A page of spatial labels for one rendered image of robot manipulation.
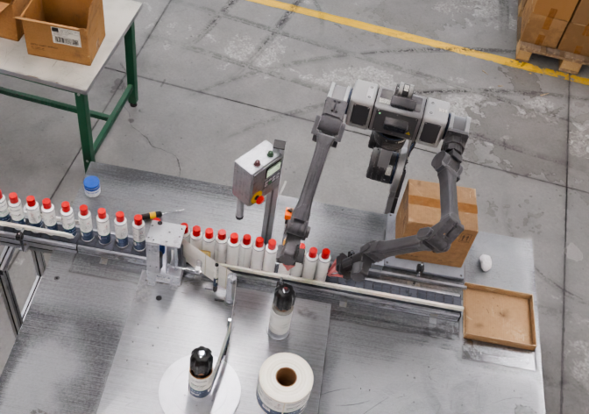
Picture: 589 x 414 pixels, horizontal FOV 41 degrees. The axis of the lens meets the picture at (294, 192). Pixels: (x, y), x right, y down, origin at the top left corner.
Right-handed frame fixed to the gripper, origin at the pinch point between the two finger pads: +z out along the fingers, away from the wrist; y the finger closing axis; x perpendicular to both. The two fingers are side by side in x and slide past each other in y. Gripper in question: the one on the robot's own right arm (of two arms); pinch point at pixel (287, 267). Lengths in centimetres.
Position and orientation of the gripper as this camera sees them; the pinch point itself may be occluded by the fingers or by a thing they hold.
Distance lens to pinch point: 299.7
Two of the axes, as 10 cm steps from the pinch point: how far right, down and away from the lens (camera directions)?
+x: 1.4, -7.2, 6.8
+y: 9.8, 1.8, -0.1
